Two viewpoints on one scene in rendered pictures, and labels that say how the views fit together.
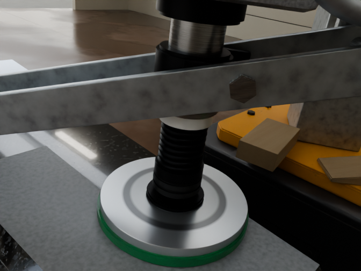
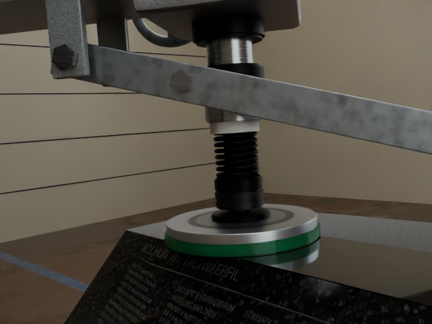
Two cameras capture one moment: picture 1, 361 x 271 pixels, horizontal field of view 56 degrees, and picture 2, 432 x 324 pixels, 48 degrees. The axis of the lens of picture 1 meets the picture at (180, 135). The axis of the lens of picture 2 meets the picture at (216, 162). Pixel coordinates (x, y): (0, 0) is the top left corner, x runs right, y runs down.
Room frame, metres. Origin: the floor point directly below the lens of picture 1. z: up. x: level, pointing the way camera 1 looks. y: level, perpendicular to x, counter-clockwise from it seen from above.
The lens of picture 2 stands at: (1.08, 0.07, 1.03)
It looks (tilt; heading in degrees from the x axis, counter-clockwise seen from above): 4 degrees down; 188
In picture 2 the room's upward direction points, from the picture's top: 4 degrees counter-clockwise
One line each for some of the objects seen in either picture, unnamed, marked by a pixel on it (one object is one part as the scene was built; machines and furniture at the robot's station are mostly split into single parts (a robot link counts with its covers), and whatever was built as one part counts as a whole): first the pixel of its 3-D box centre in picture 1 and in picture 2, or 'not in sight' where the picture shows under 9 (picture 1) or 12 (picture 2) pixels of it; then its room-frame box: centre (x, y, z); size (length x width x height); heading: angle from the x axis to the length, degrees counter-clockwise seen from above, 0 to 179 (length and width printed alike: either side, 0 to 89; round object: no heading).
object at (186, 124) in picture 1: (187, 105); (234, 119); (0.40, 0.00, 1.04); 0.07 x 0.07 x 0.04
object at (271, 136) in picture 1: (269, 142); not in sight; (0.81, -0.24, 0.81); 0.20 x 0.10 x 0.05; 150
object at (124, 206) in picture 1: (174, 197); (240, 221); (0.40, 0.00, 0.89); 0.21 x 0.21 x 0.01
